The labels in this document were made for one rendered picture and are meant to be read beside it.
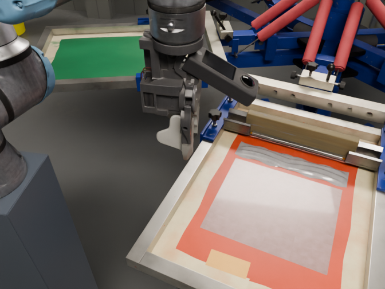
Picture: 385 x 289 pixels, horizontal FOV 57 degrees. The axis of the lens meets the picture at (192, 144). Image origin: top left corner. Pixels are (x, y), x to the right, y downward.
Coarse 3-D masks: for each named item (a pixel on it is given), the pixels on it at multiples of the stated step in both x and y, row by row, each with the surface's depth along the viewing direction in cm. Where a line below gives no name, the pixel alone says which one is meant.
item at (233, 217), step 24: (264, 144) 123; (240, 168) 114; (264, 168) 114; (216, 192) 107; (240, 192) 107; (264, 192) 107; (216, 216) 100; (240, 216) 100; (264, 216) 100; (192, 240) 95; (216, 240) 95; (240, 240) 94
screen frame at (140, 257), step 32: (352, 128) 124; (192, 160) 112; (384, 192) 102; (160, 224) 94; (384, 224) 94; (128, 256) 87; (384, 256) 87; (192, 288) 82; (224, 288) 81; (384, 288) 81
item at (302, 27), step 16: (336, 0) 162; (352, 0) 160; (336, 16) 160; (336, 32) 164; (304, 48) 186; (320, 48) 163; (336, 48) 163; (352, 48) 163; (368, 64) 174; (320, 112) 194
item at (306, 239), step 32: (320, 160) 117; (288, 192) 107; (320, 192) 107; (352, 192) 107; (288, 224) 98; (320, 224) 98; (288, 256) 91; (320, 256) 91; (288, 288) 85; (320, 288) 85
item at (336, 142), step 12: (252, 120) 120; (264, 120) 118; (276, 120) 116; (288, 120) 116; (264, 132) 121; (276, 132) 119; (288, 132) 117; (300, 132) 115; (312, 132) 113; (324, 132) 111; (336, 132) 111; (312, 144) 116; (324, 144) 114; (336, 144) 112; (348, 144) 110
